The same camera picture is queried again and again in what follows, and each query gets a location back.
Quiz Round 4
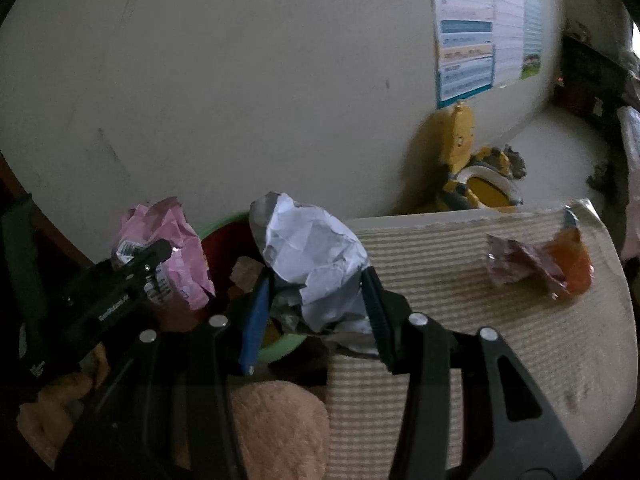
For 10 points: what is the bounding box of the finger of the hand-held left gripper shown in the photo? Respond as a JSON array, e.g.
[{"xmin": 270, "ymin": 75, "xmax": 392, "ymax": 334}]
[{"xmin": 95, "ymin": 238, "xmax": 173, "ymax": 291}]

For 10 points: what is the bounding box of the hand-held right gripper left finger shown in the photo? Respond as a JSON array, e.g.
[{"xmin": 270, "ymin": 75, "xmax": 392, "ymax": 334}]
[{"xmin": 52, "ymin": 272, "xmax": 273, "ymax": 480}]

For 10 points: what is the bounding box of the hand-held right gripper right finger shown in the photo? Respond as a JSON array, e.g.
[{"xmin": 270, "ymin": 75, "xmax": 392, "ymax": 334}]
[{"xmin": 361, "ymin": 266, "xmax": 585, "ymax": 480}]

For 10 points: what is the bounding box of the pink plastic wrapper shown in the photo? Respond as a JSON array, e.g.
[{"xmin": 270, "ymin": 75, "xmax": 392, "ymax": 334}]
[{"xmin": 116, "ymin": 197, "xmax": 217, "ymax": 311}]

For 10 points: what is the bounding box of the green rimmed red bucket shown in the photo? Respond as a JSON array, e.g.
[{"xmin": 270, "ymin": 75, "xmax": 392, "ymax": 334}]
[{"xmin": 192, "ymin": 212, "xmax": 311, "ymax": 365}]

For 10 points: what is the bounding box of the grey paper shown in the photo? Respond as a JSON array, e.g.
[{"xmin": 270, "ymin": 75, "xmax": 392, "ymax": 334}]
[{"xmin": 249, "ymin": 191, "xmax": 381, "ymax": 358}]

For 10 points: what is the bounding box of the tan cardboard piece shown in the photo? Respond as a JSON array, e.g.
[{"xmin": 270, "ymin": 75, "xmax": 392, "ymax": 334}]
[{"xmin": 229, "ymin": 256, "xmax": 263, "ymax": 293}]

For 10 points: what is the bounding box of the striped beige mat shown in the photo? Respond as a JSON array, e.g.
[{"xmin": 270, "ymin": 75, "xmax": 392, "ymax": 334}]
[{"xmin": 325, "ymin": 199, "xmax": 638, "ymax": 471}]

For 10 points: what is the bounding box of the dark brown wooden furniture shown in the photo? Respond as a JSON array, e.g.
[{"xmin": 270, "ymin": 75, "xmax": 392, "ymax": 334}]
[{"xmin": 0, "ymin": 152, "xmax": 96, "ymax": 281}]

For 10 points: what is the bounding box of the person's tan fleece leg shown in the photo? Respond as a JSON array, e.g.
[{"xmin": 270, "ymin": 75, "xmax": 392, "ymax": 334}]
[{"xmin": 17, "ymin": 342, "xmax": 111, "ymax": 466}]

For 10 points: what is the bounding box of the yellow duck potty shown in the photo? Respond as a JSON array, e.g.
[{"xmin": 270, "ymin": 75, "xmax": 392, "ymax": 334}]
[{"xmin": 432, "ymin": 101, "xmax": 523, "ymax": 213}]

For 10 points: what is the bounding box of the orange snack wrapper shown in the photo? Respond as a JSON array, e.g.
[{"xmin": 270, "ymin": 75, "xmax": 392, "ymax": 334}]
[{"xmin": 542, "ymin": 205, "xmax": 596, "ymax": 301}]

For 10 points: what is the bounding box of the pair of dark shoes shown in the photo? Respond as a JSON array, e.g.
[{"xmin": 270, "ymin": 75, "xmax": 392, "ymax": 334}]
[
  {"xmin": 500, "ymin": 145, "xmax": 528, "ymax": 181},
  {"xmin": 587, "ymin": 160, "xmax": 618, "ymax": 191}
]

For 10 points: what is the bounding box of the dark wooden shelf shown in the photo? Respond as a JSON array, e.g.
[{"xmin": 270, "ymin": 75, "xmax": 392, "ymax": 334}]
[{"xmin": 552, "ymin": 22, "xmax": 631, "ymax": 121}]

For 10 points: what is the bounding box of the large blue wall poster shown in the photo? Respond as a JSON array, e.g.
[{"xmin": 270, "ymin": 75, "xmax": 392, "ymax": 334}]
[{"xmin": 427, "ymin": 0, "xmax": 496, "ymax": 110}]

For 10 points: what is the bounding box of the white chart wall poster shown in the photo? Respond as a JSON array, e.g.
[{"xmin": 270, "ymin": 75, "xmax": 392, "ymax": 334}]
[{"xmin": 492, "ymin": 0, "xmax": 526, "ymax": 88}]

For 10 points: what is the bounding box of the green chart wall poster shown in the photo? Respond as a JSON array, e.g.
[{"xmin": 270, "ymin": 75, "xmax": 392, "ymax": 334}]
[{"xmin": 520, "ymin": 0, "xmax": 545, "ymax": 81}]

